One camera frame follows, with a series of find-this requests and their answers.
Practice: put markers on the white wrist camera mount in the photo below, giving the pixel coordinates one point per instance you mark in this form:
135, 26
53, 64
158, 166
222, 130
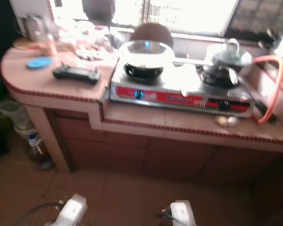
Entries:
73, 209
184, 214

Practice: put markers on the blue round lid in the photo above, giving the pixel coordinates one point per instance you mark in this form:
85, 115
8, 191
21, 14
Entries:
39, 62

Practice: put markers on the white crumpled cloth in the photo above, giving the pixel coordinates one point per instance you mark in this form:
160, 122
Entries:
89, 52

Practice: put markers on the kitchen window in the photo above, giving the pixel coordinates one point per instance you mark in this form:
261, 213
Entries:
188, 14

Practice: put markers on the clear plastic bag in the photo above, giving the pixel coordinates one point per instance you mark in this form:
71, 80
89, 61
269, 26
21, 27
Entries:
14, 117

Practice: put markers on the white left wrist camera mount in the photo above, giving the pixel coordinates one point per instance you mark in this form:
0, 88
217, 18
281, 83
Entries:
73, 209

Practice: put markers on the round brown cutting board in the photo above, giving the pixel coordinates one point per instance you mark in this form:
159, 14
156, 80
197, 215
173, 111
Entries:
151, 32

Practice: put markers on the steel frying pan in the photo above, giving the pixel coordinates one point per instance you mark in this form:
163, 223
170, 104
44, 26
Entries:
144, 54

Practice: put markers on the glass jar pink contents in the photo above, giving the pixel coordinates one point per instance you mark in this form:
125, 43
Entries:
51, 47

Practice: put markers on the large steel stockpot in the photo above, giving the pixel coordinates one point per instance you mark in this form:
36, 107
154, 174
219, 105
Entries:
280, 47

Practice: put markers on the brown kitchen cabinet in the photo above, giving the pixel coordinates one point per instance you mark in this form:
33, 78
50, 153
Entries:
170, 160

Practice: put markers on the round wooden trivet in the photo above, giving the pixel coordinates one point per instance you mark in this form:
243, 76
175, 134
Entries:
20, 45

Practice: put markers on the steel jug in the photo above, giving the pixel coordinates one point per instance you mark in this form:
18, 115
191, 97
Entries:
32, 27

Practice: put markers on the steel pot with lid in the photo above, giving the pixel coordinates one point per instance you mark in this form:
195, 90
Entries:
224, 66

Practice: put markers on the steel red gas stove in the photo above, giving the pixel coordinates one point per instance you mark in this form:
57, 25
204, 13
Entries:
179, 87

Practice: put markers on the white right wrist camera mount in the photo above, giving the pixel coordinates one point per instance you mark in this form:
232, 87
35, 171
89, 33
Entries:
184, 214

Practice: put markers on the oil bottle blue cap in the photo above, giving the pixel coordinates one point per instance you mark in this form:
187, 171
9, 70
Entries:
40, 155

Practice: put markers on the garlic bulb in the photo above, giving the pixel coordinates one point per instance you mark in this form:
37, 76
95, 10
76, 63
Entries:
232, 121
221, 121

